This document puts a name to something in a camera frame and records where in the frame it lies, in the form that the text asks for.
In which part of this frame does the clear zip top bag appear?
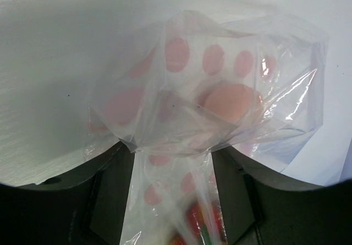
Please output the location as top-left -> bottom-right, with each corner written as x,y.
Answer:
85,10 -> 327,244

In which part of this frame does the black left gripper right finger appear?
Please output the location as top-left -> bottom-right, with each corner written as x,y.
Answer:
212,147 -> 351,244

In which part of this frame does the small peach toy ball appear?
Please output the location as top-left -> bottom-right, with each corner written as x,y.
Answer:
202,84 -> 263,123

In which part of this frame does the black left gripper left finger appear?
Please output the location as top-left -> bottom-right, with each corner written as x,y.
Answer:
1,143 -> 134,244

